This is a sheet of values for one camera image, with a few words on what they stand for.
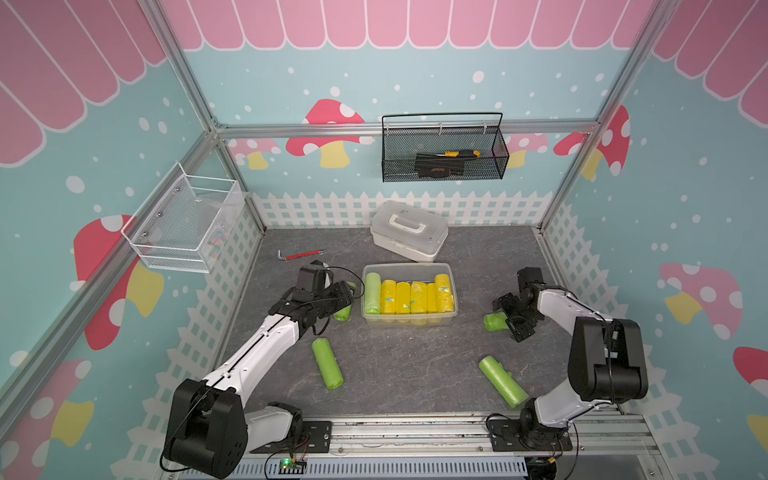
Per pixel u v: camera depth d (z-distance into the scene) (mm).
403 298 971
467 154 911
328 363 837
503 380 815
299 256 1125
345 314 932
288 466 728
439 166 875
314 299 648
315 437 740
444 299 912
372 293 918
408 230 1049
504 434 741
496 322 897
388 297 951
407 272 1059
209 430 401
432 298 961
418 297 961
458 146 943
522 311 780
